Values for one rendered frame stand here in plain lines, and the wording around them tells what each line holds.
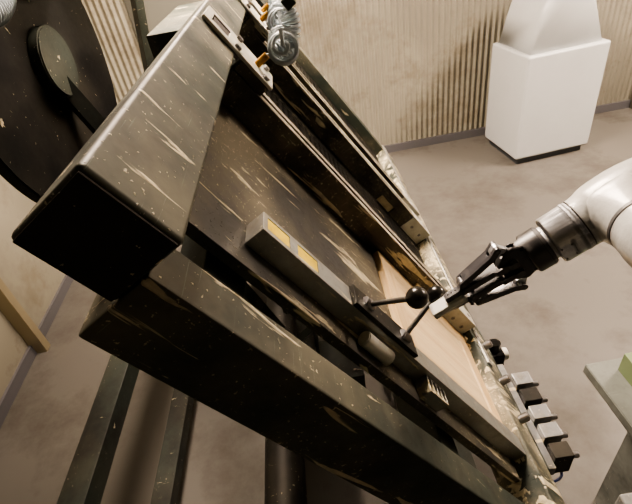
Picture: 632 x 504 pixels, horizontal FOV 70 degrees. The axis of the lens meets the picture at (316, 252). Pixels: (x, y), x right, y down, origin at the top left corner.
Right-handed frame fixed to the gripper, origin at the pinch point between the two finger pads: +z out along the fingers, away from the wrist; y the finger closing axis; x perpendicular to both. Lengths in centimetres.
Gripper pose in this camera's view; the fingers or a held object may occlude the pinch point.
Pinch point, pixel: (448, 303)
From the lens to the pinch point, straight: 89.8
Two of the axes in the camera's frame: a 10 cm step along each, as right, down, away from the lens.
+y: 6.5, 5.8, 4.9
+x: -0.8, -5.9, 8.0
